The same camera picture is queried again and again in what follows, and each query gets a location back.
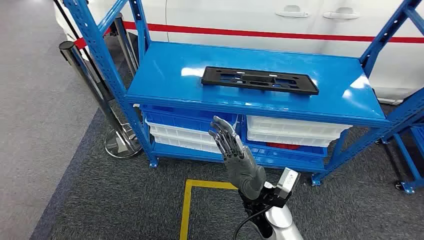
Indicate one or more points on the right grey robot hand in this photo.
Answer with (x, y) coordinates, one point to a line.
(245, 172)

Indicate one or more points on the black plastic car part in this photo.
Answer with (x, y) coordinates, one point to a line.
(212, 79)

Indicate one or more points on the blue metal shelf rack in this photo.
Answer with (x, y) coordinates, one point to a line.
(165, 76)

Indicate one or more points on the red plastic item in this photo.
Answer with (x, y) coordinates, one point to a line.
(281, 146)

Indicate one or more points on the red barrier belt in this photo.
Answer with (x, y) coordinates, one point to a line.
(79, 43)
(265, 33)

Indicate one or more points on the white car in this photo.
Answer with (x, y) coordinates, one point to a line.
(232, 16)

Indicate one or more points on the blue wheeled rack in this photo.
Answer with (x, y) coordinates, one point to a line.
(409, 187)

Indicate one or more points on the chrome stanchion post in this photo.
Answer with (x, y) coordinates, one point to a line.
(123, 145)
(127, 49)

